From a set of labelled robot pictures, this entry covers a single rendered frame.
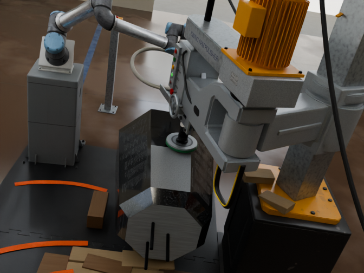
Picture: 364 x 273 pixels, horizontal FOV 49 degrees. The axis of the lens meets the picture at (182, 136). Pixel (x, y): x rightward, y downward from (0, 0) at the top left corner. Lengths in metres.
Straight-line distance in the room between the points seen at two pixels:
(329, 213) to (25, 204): 2.22
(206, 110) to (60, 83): 1.60
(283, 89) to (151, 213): 1.07
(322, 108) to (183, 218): 0.98
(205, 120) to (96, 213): 1.34
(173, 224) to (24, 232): 1.22
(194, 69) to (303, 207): 1.07
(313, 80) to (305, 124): 0.27
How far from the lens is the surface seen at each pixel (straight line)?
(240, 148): 1.92
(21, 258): 3.00
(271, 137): 2.02
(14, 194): 3.48
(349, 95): 2.27
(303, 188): 2.56
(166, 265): 2.71
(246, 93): 1.69
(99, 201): 3.22
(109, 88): 4.63
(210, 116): 2.10
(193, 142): 2.72
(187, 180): 2.44
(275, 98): 1.75
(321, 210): 2.62
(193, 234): 2.46
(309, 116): 2.16
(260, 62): 1.72
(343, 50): 2.25
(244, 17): 1.66
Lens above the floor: 2.24
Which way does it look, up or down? 30 degrees down
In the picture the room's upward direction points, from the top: 12 degrees clockwise
